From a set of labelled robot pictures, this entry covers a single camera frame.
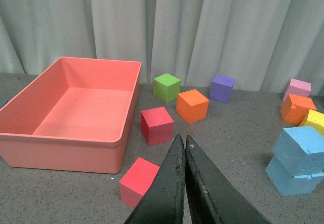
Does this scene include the dark red foam cube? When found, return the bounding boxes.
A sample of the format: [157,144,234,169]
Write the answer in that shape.
[141,106,174,146]

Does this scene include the green foam cube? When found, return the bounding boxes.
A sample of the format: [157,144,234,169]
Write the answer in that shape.
[153,73,181,103]

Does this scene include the orange foam cube centre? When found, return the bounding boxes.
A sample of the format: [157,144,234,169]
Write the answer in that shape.
[176,89,209,124]

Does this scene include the orange foam cube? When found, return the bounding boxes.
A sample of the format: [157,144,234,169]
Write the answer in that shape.
[176,89,209,124]
[280,94,317,126]

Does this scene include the orange foam cube right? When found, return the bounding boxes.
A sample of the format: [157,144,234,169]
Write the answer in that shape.
[280,94,317,126]

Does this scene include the pink foam cube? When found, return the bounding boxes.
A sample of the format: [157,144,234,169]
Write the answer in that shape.
[282,78,312,102]

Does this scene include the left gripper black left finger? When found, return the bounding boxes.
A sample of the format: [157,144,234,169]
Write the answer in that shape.
[125,134,186,224]

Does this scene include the pink plastic bin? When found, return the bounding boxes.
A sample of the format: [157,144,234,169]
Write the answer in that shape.
[1,57,141,174]

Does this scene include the purple foam cube back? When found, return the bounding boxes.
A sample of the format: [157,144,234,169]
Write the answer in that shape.
[209,74,235,103]

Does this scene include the light blue foam cube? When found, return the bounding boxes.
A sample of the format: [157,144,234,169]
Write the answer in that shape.
[273,126,323,176]
[265,157,323,196]

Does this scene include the grey curtain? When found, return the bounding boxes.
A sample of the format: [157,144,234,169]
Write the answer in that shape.
[1,0,323,95]

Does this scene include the yellow foam cube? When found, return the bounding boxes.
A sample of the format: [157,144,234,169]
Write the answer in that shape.
[299,109,324,134]

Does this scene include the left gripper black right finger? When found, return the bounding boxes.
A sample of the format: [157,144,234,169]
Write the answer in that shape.
[185,135,270,223]

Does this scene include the bright red foam cube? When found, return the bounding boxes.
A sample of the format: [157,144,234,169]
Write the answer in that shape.
[119,158,159,208]

